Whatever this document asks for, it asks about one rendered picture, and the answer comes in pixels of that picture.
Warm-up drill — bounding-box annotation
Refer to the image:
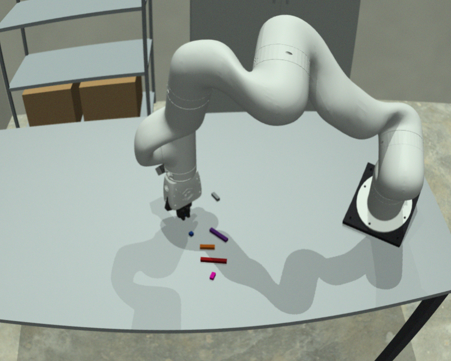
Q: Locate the red rod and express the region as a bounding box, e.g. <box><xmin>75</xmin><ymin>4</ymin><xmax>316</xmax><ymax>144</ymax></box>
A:
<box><xmin>200</xmin><ymin>257</ymin><xmax>227</xmax><ymax>264</ymax></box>

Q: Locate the purple rod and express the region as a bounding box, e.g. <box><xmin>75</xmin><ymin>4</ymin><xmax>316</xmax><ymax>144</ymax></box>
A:
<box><xmin>209</xmin><ymin>227</ymin><xmax>228</xmax><ymax>242</ymax></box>

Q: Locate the orange rod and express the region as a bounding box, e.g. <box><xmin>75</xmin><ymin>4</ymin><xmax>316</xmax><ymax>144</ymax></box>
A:
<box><xmin>200</xmin><ymin>244</ymin><xmax>215</xmax><ymax>250</ymax></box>

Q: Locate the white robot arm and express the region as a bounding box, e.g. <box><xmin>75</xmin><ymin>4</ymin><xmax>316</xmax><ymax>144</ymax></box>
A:
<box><xmin>134</xmin><ymin>15</ymin><xmax>424</xmax><ymax>233</ymax></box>

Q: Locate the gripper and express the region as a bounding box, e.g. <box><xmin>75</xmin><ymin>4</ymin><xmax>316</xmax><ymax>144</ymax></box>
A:
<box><xmin>163</xmin><ymin>170</ymin><xmax>201</xmax><ymax>221</ymax></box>

